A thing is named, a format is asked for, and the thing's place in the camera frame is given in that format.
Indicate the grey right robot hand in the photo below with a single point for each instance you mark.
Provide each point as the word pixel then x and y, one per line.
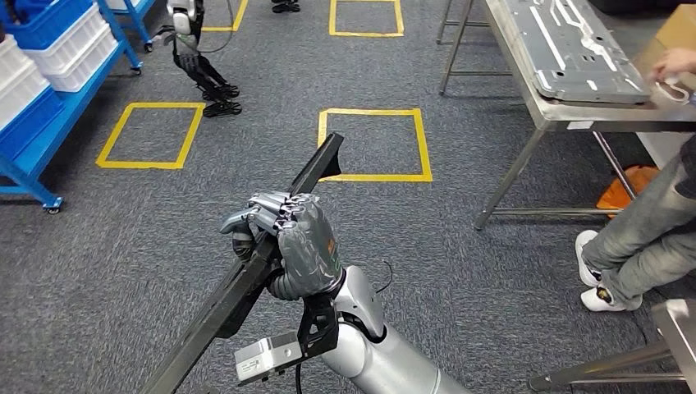
pixel 307 245

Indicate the person's hand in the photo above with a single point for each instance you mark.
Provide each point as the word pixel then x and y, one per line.
pixel 677 62

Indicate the black plastic frame part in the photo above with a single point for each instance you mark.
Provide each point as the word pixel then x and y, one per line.
pixel 321 163

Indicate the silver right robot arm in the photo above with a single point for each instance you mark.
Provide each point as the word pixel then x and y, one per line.
pixel 391 364

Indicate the steel workbench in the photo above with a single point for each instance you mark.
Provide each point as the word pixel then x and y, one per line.
pixel 598 117

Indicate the grey stamped metal panel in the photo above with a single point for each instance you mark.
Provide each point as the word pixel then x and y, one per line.
pixel 571 54

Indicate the orange object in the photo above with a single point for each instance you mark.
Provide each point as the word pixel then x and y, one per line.
pixel 620 196

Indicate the person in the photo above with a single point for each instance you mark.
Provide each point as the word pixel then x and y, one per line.
pixel 641 239

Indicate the humanoid robot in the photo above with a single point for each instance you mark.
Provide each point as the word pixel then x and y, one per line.
pixel 187 54

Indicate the blue wheeled rack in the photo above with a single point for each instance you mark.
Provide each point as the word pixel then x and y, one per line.
pixel 138 24
pixel 81 109

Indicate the steel table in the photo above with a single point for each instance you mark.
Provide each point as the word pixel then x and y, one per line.
pixel 679 337

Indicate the white plastic bin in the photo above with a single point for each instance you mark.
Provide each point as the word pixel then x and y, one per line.
pixel 21 81
pixel 70 43
pixel 81 71

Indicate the blue plastic bin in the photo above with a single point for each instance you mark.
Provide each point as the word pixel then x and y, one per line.
pixel 27 130
pixel 49 24

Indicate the black camera bracket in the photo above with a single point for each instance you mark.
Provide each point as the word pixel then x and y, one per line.
pixel 318 326

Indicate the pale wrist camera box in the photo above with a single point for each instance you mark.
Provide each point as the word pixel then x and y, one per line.
pixel 266 359

